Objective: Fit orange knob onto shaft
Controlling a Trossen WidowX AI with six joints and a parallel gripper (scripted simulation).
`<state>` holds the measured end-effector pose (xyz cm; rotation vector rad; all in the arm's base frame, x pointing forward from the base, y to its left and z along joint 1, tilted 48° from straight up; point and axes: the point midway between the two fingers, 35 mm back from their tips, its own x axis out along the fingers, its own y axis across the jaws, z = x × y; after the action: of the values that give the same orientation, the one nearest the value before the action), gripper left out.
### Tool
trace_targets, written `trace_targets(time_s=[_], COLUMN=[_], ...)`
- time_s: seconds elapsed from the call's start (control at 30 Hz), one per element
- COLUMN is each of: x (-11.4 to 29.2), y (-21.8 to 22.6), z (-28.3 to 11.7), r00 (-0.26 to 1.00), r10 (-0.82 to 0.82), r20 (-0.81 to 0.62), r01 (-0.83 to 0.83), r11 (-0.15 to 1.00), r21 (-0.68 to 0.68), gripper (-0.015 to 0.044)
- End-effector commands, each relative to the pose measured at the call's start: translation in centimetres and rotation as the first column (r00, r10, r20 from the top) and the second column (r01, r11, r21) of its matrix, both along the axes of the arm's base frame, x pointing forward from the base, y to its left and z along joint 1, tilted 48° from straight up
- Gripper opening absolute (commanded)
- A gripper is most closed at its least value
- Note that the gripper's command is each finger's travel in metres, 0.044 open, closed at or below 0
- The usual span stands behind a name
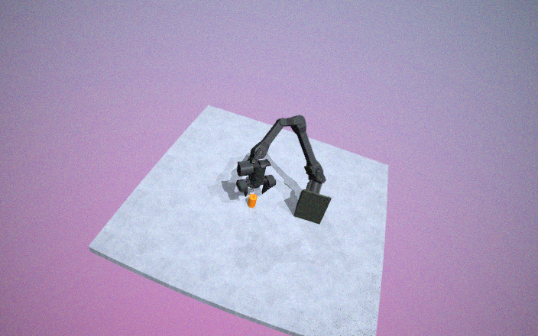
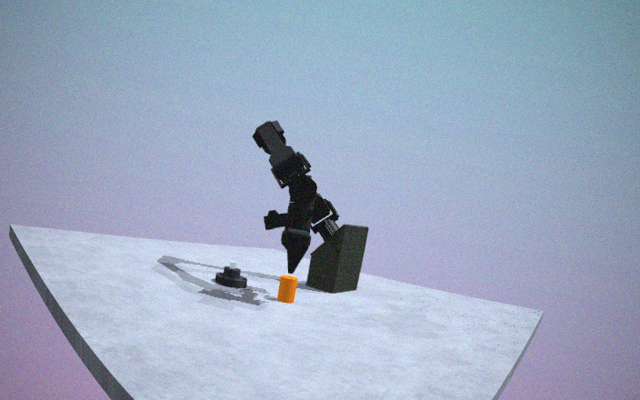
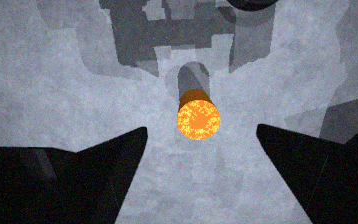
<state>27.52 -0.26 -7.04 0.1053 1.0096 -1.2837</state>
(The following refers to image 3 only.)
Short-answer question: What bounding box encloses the orange knob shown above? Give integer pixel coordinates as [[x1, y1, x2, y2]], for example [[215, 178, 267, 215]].
[[177, 89, 220, 140]]

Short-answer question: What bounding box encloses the dark grey round pedestal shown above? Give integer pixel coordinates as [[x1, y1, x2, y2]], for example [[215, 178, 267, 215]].
[[226, 0, 278, 12]]

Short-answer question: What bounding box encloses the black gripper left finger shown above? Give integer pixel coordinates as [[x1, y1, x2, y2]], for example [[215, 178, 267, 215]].
[[0, 126, 148, 224]]

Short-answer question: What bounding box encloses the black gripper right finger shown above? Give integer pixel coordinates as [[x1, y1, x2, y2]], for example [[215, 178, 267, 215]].
[[256, 124, 358, 224]]

